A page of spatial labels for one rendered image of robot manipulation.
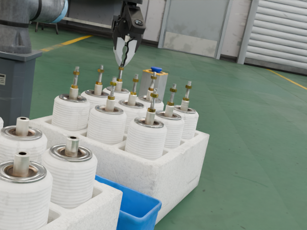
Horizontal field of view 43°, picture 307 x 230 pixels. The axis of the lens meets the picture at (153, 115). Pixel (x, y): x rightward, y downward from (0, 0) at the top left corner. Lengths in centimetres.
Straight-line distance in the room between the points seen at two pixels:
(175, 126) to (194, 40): 523
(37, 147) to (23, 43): 70
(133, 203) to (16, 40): 74
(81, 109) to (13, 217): 50
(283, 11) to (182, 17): 155
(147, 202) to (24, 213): 37
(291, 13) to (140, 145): 568
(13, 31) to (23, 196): 88
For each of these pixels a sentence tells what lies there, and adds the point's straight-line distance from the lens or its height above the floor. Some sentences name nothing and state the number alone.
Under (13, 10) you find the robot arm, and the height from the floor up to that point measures 44.
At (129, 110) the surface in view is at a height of 24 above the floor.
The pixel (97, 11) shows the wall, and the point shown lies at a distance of 627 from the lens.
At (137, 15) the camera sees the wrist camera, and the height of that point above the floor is 50.
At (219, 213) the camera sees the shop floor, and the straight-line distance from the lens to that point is 116.
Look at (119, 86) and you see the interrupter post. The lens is 125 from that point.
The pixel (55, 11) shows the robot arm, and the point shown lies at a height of 45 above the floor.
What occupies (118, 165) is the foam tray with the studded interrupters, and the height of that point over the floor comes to 15.
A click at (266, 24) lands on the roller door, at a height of 67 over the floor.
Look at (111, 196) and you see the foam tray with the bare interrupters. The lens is 73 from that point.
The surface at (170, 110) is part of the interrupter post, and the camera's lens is 105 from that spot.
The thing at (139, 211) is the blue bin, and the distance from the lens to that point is 91.
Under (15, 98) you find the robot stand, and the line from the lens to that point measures 139.
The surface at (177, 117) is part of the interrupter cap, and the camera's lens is 105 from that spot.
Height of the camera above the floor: 51
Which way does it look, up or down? 15 degrees down
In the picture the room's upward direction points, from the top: 11 degrees clockwise
